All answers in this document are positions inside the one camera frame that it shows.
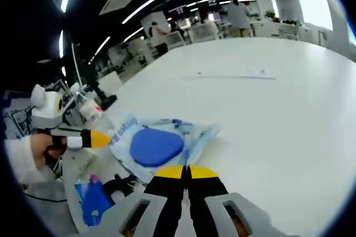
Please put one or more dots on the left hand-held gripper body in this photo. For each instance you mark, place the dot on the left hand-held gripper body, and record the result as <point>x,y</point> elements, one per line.
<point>46,106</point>

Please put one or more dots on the white mesh chair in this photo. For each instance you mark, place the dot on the white mesh chair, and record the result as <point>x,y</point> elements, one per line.
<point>205,32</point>
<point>176,40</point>

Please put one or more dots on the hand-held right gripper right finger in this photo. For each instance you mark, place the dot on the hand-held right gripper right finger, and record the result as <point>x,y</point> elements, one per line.
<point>205,201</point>

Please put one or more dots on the black monitor stand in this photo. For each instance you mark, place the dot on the black monitor stand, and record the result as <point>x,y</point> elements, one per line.
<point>98,91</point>

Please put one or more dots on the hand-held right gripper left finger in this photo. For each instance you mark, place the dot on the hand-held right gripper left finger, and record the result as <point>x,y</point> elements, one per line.
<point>167,201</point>

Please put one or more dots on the white paper cup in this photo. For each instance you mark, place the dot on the white paper cup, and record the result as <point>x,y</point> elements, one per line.
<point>87,111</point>

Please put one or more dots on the blue pink plastic package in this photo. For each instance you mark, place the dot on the blue pink plastic package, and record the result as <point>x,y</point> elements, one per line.
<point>91,206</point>

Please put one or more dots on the person's left hand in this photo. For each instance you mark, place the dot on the person's left hand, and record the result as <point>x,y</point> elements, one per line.
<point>44,150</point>

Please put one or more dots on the blue disc plastic package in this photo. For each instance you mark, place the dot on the blue disc plastic package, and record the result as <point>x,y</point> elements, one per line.
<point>157,148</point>

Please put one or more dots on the ceiling air vent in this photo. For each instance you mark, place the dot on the ceiling air vent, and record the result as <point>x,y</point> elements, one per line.
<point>119,2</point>

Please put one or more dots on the green potted plant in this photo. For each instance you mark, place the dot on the green potted plant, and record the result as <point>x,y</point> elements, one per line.
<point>269,14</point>

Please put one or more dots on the white table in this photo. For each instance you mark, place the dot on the white table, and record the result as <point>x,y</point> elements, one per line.
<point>264,123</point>

